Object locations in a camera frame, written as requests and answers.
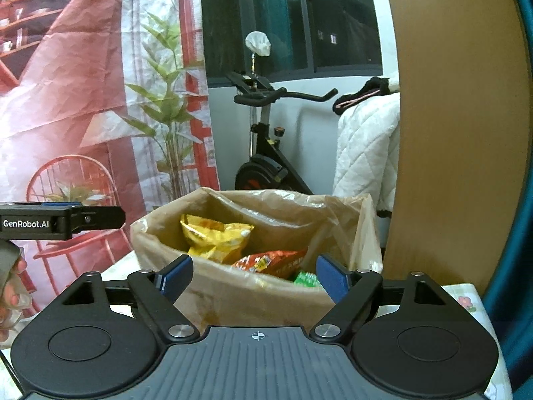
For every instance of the black exercise bike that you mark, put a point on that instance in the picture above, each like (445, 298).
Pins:
(266, 154)

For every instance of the teal curtain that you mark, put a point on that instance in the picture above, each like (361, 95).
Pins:
(518, 216)

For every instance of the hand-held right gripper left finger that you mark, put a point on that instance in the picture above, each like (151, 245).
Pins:
(177, 277)

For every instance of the cardboard box with plastic liner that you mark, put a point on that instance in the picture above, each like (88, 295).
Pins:
(250, 300)

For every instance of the white quilted blanket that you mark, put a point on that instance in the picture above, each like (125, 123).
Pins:
(366, 154)

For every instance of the checked tablecloth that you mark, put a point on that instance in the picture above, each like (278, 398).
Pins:
(499, 362)

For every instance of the black garment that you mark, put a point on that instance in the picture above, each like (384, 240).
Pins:
(366, 91)

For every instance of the orange snack packet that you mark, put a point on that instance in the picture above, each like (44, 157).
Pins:
(266, 263)

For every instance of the white bag cover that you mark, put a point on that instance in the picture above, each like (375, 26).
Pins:
(258, 43)

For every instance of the green snack packet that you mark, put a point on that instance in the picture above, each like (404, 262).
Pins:
(307, 279)

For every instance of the person's left hand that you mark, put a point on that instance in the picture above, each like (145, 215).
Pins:
(8, 300)

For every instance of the yellow snack packet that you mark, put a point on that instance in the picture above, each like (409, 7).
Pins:
(212, 239)

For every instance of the printed backdrop cloth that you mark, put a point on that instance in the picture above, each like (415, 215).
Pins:
(83, 104)

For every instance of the wooden panel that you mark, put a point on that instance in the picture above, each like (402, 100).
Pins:
(449, 133)

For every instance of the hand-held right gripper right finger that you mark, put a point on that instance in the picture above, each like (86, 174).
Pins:
(333, 277)

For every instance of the dark window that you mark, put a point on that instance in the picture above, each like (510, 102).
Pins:
(291, 16)

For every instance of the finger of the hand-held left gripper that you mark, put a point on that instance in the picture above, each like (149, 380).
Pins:
(62, 205)
(100, 218)

